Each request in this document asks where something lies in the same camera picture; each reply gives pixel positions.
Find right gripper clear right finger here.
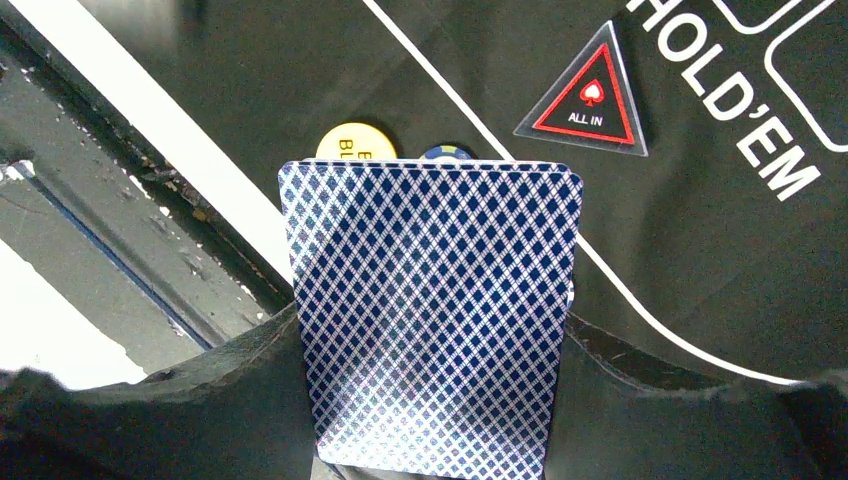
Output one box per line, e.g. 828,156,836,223
544,314,847,479

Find right gripper clear left finger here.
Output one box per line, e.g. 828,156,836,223
1,306,315,479

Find blue playing card deck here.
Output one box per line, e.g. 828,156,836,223
278,160,584,479

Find yellow big blind button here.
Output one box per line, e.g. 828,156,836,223
315,122,397,160

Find triangular all-in marker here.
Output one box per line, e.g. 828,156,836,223
513,20,648,157

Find green blue chip front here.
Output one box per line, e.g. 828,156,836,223
420,144,474,160

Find black poker table mat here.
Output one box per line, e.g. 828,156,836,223
86,1,847,379

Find black metal base rail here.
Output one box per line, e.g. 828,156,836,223
1,23,291,377

